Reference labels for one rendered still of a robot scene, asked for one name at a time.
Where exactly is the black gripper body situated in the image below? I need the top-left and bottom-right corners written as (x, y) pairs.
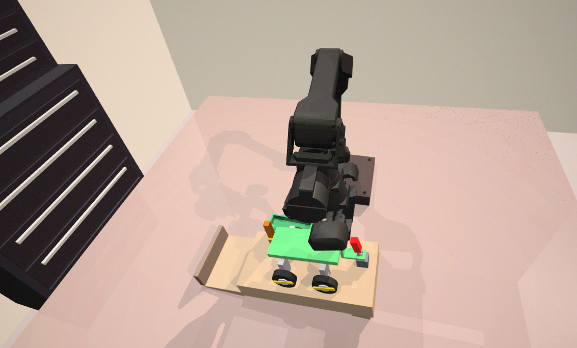
top-left (308, 162), bottom-right (359, 251)

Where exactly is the red-headed pin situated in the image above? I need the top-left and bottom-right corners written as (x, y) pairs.
top-left (350, 237), bottom-right (362, 256)

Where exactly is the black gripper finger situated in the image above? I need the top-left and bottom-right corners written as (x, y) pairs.
top-left (343, 185), bottom-right (357, 223)
top-left (346, 219), bottom-right (352, 241)

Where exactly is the tan wooden ramp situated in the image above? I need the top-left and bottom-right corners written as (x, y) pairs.
top-left (193, 225), bottom-right (379, 319)

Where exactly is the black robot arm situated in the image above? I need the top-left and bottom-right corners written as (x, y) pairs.
top-left (282, 48), bottom-right (353, 223)

